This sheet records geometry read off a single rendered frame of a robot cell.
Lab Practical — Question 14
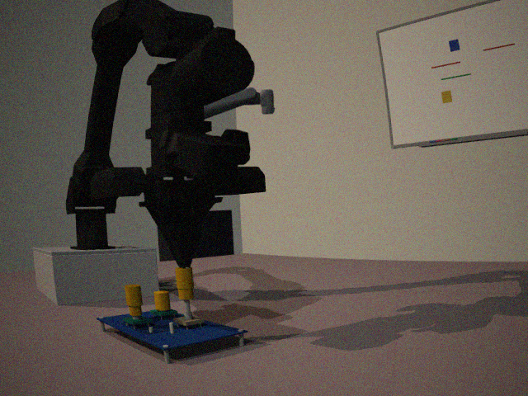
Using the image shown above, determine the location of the blue circuit board with yellow knobs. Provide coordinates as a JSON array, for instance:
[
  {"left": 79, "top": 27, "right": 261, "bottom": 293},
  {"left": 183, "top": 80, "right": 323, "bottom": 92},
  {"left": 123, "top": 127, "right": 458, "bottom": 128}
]
[{"left": 97, "top": 267, "right": 248, "bottom": 364}]

